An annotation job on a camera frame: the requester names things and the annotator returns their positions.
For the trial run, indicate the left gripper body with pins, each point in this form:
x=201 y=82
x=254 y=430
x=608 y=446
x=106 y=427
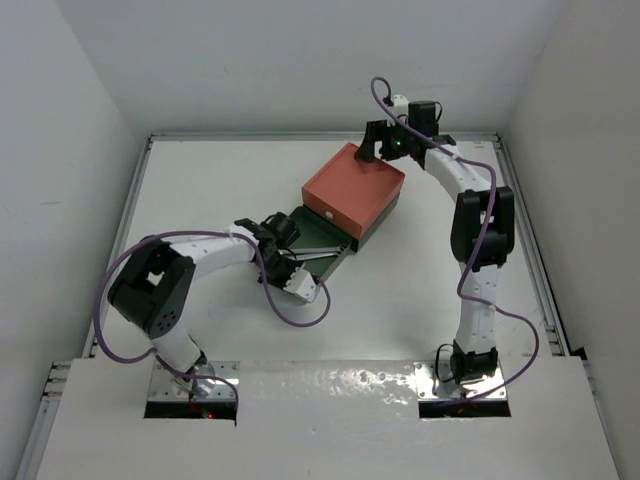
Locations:
x=277 y=273

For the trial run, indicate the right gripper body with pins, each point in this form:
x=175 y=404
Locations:
x=404 y=137

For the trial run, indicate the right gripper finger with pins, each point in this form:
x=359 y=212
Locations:
x=375 y=131
x=390 y=149

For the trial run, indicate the green drawer box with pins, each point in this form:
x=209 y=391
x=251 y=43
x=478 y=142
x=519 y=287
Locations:
x=316 y=232

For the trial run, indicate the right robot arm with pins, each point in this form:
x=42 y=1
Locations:
x=483 y=229

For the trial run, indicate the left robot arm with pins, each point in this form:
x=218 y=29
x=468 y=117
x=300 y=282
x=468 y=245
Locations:
x=152 y=288

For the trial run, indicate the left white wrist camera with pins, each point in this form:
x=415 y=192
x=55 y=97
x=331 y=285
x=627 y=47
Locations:
x=303 y=285

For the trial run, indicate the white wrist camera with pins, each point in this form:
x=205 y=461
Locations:
x=303 y=285
x=398 y=105

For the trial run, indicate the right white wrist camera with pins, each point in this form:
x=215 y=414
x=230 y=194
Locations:
x=398 y=105

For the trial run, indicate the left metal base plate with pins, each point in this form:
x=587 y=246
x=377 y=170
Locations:
x=215 y=387

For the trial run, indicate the metal base plate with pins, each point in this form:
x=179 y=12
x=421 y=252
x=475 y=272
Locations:
x=431 y=389
x=215 y=387

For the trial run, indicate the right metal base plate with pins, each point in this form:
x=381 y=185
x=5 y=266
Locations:
x=431 y=389

